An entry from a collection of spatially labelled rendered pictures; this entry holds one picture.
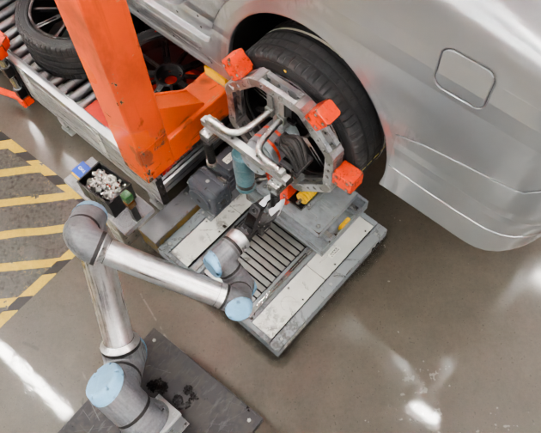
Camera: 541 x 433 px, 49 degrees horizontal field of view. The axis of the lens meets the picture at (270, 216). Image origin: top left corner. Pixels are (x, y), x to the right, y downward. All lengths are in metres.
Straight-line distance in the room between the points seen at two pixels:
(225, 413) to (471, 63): 1.58
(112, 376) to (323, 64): 1.31
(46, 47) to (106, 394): 1.89
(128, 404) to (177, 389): 0.34
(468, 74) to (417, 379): 1.56
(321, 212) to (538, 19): 1.55
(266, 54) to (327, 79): 0.25
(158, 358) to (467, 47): 1.69
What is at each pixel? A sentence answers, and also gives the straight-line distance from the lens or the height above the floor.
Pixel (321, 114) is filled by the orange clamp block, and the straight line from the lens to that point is 2.02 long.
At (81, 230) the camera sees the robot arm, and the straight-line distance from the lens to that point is 1.97.
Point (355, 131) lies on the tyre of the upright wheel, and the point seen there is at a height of 1.03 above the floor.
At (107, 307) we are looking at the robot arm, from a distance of 2.22.
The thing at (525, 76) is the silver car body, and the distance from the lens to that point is 1.65.
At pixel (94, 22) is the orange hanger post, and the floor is 1.42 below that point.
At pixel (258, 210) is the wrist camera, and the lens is 2.08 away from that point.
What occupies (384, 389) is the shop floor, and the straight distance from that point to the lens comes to 2.82.
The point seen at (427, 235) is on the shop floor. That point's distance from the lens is 3.14.
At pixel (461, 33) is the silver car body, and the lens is 1.68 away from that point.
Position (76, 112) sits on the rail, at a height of 0.39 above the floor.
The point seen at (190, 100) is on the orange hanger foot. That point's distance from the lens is 2.65.
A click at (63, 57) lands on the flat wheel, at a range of 3.39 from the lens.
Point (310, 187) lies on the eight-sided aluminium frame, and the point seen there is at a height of 0.67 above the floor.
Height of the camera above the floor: 2.72
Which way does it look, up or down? 61 degrees down
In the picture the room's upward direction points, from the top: 4 degrees counter-clockwise
